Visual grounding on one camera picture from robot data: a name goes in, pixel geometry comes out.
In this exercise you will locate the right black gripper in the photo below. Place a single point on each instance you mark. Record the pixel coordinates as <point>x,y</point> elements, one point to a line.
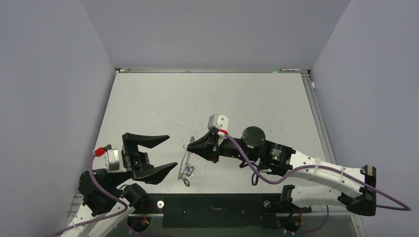
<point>208,146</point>

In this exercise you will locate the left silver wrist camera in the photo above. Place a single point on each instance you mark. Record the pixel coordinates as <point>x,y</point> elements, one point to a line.
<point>112,160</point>

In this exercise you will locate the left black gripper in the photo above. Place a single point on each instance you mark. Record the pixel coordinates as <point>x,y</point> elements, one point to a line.
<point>138,162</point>

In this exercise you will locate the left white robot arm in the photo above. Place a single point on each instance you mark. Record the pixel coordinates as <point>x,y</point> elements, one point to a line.
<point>112,193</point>

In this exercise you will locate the aluminium frame rail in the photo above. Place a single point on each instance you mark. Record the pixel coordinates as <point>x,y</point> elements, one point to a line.
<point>150,70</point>
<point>320,124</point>

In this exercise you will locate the grey key tag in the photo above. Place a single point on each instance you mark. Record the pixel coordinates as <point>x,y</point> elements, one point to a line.
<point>186,182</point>

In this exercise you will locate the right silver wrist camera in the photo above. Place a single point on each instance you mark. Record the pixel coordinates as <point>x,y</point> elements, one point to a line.
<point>218,122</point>

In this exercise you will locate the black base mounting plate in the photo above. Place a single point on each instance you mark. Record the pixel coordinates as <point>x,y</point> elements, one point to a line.
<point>220,210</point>

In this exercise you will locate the aluminium frame rail back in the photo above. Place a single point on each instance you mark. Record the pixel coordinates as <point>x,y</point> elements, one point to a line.
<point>150,70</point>

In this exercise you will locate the aluminium frame rail right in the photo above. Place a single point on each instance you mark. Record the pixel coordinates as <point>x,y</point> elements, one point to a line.
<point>320,124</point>

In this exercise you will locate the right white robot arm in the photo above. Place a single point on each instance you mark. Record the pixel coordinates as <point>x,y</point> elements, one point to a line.
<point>273,163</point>

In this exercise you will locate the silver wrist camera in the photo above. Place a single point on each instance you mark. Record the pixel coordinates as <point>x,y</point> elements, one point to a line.
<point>112,160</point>
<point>218,122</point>

